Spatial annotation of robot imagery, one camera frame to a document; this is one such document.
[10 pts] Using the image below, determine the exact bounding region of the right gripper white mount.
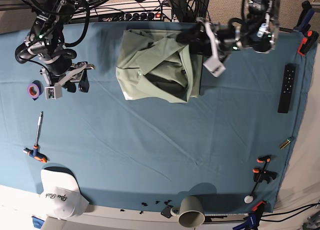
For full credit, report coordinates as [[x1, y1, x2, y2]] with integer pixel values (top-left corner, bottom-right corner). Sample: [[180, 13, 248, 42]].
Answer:
[[40, 58, 95, 100]]

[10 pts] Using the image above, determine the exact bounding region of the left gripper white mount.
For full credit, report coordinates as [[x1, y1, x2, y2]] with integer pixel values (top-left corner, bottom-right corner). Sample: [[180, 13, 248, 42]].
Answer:
[[175, 17, 241, 78]]

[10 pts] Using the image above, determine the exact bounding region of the sage green T-shirt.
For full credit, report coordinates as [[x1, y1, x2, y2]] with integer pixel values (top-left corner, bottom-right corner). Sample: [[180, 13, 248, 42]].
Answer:
[[115, 29, 203, 103]]

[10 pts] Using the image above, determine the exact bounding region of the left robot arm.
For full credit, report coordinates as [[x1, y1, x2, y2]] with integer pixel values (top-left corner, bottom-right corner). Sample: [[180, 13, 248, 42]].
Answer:
[[176, 0, 281, 78]]

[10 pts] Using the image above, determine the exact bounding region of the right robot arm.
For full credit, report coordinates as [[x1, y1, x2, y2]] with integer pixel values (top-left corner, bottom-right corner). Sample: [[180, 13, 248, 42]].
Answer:
[[15, 0, 95, 100]]

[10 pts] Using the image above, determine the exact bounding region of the purple tape roll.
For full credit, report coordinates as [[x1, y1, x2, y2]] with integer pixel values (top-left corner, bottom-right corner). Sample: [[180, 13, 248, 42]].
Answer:
[[27, 80, 43, 101]]

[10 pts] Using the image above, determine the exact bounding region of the black remote control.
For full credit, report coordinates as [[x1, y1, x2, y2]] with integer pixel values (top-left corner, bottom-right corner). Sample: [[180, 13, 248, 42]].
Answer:
[[277, 63, 296, 114]]

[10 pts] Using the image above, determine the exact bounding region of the blue table cloth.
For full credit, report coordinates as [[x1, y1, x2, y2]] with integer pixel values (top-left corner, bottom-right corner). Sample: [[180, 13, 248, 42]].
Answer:
[[0, 22, 317, 213]]

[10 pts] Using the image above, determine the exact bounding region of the black orange clamp top right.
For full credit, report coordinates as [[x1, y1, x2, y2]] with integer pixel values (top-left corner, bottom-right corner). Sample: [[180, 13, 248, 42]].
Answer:
[[297, 30, 319, 56]]

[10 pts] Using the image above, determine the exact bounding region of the white baseball cap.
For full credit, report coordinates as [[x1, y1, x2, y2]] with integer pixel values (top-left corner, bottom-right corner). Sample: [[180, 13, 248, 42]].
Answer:
[[40, 168, 89, 220]]

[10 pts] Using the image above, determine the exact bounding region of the small brass green stick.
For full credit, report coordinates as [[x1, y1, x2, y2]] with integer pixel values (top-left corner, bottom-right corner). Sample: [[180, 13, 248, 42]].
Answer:
[[279, 137, 292, 150]]

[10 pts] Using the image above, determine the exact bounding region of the black orange bar clamp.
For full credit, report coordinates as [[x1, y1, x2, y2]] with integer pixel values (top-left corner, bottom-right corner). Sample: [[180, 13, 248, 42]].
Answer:
[[243, 155, 278, 204]]

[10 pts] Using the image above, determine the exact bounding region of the small dark square plate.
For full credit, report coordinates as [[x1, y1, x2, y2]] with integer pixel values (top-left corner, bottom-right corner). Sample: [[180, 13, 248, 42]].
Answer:
[[160, 205, 173, 219]]

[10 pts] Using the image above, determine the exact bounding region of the grey green mug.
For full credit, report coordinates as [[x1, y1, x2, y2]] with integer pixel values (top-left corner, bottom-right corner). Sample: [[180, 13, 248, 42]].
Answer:
[[170, 196, 205, 228]]

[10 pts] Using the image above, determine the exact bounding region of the blue orange clamp bottom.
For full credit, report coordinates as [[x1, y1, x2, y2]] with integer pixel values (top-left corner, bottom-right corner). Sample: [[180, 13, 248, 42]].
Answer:
[[232, 200, 266, 230]]

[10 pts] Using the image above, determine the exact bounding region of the black power strip red switch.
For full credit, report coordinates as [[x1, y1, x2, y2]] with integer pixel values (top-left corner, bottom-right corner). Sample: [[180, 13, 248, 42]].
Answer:
[[97, 11, 165, 22]]

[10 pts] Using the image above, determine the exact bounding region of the orange handled T wrench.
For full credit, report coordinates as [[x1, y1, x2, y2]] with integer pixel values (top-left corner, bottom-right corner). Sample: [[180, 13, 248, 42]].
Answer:
[[23, 111, 48, 163]]

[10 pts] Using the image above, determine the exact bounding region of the blue handled clamp top right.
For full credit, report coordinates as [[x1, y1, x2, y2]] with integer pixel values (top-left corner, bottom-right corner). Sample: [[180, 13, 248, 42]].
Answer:
[[279, 0, 315, 34]]

